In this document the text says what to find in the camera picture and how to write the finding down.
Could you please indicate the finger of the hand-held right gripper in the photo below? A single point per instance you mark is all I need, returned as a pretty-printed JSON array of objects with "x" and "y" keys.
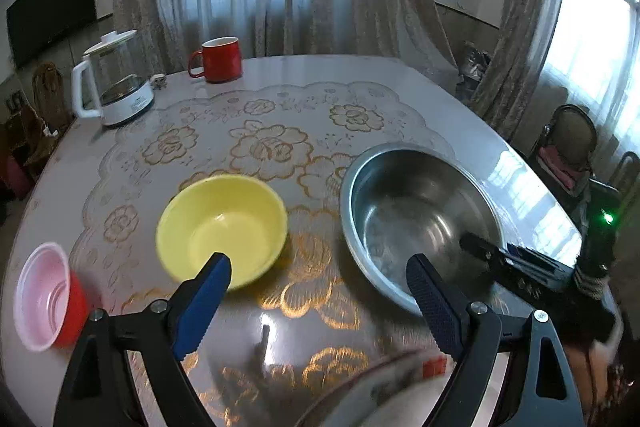
[
  {"x": 487, "y": 247},
  {"x": 530, "y": 282}
]

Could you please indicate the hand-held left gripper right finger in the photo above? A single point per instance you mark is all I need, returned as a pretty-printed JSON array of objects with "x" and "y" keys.
[{"x": 432, "y": 302}]

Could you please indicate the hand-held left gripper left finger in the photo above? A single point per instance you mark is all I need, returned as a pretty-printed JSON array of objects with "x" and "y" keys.
[{"x": 202, "y": 302}]

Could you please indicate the yellow bowl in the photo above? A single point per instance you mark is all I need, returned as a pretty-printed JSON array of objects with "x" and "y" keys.
[{"x": 225, "y": 227}]

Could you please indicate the stainless steel bowl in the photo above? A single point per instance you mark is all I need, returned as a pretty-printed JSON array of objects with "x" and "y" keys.
[{"x": 415, "y": 207}]

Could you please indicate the red plastic bowl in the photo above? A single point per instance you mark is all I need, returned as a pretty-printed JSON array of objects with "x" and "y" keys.
[{"x": 45, "y": 297}]

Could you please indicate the oval-backed chair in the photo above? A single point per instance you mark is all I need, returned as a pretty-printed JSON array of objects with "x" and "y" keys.
[{"x": 570, "y": 137}]

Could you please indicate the lace flower table mat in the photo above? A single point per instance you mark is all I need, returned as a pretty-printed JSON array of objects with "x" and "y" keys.
[{"x": 270, "y": 142}]

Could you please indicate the crumpled silver bag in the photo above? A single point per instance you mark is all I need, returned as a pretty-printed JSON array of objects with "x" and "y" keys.
[{"x": 475, "y": 67}]

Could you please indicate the narrow beige window curtain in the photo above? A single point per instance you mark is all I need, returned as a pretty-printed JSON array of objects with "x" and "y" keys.
[{"x": 525, "y": 32}]

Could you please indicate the pink stool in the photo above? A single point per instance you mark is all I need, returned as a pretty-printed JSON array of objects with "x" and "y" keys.
[{"x": 17, "y": 177}]

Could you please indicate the white glass electric kettle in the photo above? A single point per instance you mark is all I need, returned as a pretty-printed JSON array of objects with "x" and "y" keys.
[{"x": 122, "y": 92}]

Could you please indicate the red mug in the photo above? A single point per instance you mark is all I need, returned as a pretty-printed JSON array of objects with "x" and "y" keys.
[{"x": 220, "y": 59}]

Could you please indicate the carved wooden chair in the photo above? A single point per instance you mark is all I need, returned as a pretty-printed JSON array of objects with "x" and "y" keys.
[{"x": 50, "y": 97}]

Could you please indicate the black wall television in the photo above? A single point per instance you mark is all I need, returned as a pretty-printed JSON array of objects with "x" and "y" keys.
[{"x": 50, "y": 7}]

